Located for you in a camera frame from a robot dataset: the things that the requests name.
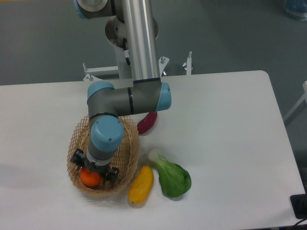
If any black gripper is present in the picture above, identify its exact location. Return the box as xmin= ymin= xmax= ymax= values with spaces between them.
xmin=70 ymin=148 xmax=119 ymax=184

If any orange fruit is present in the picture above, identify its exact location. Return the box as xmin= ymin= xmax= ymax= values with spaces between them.
xmin=79 ymin=168 xmax=102 ymax=187

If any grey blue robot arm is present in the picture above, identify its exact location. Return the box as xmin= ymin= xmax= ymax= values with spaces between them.
xmin=71 ymin=0 xmax=172 ymax=183

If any woven wicker basket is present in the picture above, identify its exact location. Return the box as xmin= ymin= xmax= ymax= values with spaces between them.
xmin=67 ymin=115 xmax=139 ymax=197

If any yellow mango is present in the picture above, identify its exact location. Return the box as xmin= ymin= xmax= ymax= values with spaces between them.
xmin=128 ymin=165 xmax=154 ymax=205

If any purple sweet potato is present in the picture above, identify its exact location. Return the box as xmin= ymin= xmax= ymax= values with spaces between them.
xmin=137 ymin=112 xmax=158 ymax=134

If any green bok choy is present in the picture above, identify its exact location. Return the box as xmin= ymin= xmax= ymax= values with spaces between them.
xmin=148 ymin=149 xmax=192 ymax=198

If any black device at table edge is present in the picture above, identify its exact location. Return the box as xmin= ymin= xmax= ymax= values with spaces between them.
xmin=290 ymin=194 xmax=307 ymax=219

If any blue object top right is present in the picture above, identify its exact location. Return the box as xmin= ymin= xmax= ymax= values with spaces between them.
xmin=283 ymin=0 xmax=307 ymax=21

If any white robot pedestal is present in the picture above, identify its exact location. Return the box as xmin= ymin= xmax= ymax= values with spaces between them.
xmin=82 ymin=16 xmax=194 ymax=81

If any black cable on pedestal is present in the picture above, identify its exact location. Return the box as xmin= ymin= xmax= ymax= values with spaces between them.
xmin=122 ymin=37 xmax=131 ymax=67

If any white frame at right edge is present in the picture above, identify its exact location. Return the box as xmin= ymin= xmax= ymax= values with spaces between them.
xmin=283 ymin=81 xmax=307 ymax=126

